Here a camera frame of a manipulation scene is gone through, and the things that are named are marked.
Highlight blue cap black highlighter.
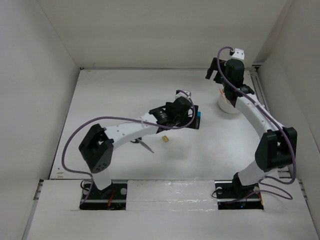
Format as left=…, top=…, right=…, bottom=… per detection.
left=195, top=111, right=201, bottom=130

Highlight red pink pen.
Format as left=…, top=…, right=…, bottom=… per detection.
left=219, top=88, right=231, bottom=105

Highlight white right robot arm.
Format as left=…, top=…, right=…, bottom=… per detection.
left=205, top=57, right=298, bottom=198

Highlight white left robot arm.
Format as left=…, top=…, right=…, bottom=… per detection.
left=78, top=96, right=198, bottom=199

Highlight yellow eraser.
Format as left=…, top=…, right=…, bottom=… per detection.
left=162, top=135, right=169, bottom=143

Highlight white round divided container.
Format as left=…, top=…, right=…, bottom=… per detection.
left=218, top=95, right=239, bottom=115

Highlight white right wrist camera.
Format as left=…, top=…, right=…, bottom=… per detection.
left=229, top=48, right=245, bottom=61

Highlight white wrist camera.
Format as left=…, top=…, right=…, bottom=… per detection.
left=229, top=48, right=245, bottom=61
left=175, top=89, right=192, bottom=99

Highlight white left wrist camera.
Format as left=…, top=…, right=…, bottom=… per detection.
left=175, top=89, right=192, bottom=99

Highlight black handled scissors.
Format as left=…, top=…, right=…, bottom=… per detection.
left=131, top=137, right=155, bottom=154

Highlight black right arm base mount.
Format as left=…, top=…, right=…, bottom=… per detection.
left=211, top=180, right=264, bottom=211

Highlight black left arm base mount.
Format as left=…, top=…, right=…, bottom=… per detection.
left=79, top=181, right=128, bottom=211

